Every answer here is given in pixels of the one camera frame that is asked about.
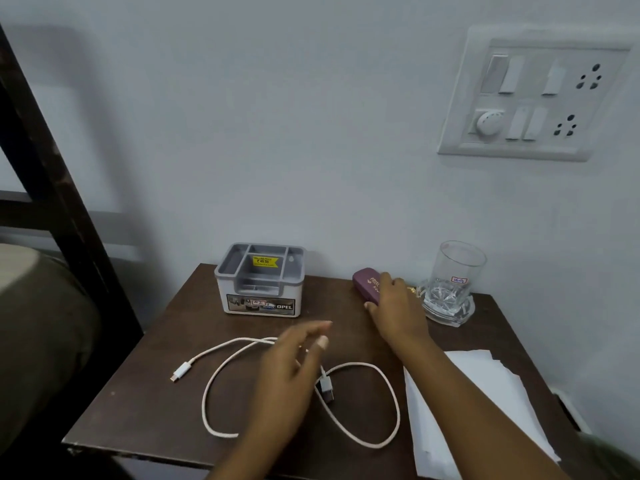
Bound person's right hand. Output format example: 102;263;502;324
364;272;431;353

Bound person's left hand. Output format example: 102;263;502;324
249;320;334;436

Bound maroon spectacle case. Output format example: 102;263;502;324
352;268;384;308

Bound person's left forearm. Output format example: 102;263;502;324
206;424;300;480

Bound grey plastic organizer box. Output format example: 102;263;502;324
214;243;306;318

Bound clear glass mug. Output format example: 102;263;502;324
416;240;488;328

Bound white paper sheets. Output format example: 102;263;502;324
403;349;562;480

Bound olive bed mattress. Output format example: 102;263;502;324
0;243;104;453

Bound olive green cloth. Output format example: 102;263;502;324
575;429;640;480

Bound white charging cable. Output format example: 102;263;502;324
170;337;402;450

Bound white wall switchboard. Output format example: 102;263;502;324
437;24;640;163

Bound dark wooden bed frame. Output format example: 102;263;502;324
0;24;146;360

